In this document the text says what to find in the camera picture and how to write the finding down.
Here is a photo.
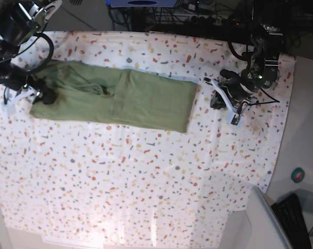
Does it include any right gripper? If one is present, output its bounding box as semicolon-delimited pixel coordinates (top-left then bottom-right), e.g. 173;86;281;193
4;72;57;105

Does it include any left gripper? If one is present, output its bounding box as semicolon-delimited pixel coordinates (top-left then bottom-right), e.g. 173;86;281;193
210;69;258;109

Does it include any green t-shirt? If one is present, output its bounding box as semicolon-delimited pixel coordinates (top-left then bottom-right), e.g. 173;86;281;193
30;60;197;133

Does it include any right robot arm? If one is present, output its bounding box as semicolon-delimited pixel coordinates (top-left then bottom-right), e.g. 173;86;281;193
0;1;62;105

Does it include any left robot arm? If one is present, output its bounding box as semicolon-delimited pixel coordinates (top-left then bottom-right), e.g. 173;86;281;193
217;15;283;108

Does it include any terrazzo patterned tablecloth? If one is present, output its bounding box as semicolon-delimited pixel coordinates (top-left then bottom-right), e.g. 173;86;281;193
0;30;297;247

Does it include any blue box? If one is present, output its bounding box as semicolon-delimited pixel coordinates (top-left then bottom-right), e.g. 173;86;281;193
105;0;184;8

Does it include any green tape roll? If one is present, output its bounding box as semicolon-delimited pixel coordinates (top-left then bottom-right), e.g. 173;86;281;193
291;168;305;183

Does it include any black keyboard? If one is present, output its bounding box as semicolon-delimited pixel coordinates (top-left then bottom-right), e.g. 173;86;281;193
271;193;312;249

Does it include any white monitor edge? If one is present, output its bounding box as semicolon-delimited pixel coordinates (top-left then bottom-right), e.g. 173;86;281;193
246;187;292;249

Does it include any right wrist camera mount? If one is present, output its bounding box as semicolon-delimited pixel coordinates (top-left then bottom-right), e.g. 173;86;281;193
2;85;43;117

